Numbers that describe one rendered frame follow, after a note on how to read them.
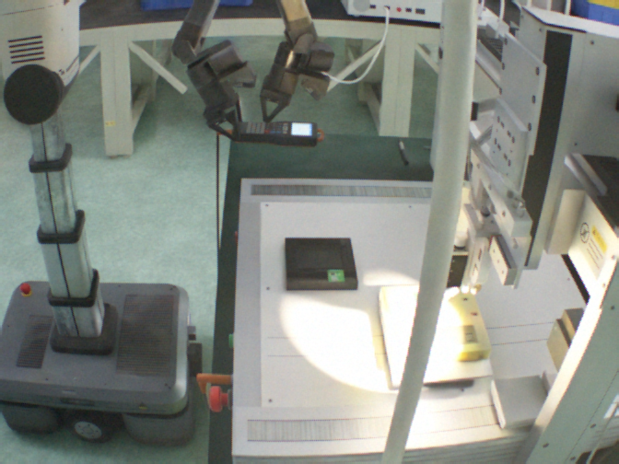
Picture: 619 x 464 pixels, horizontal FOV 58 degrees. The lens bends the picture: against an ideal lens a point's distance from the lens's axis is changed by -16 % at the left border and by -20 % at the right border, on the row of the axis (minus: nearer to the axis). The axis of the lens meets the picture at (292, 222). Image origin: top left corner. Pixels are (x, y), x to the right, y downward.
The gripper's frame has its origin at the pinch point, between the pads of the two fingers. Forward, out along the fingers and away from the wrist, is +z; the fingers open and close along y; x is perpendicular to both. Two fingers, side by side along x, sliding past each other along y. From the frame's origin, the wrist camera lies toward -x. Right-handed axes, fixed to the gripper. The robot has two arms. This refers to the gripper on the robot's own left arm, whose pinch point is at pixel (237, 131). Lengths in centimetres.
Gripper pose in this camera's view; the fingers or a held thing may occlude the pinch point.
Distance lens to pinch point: 152.3
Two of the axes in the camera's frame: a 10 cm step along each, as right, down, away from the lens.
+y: 0.3, -5.5, 8.4
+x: -8.8, 3.8, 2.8
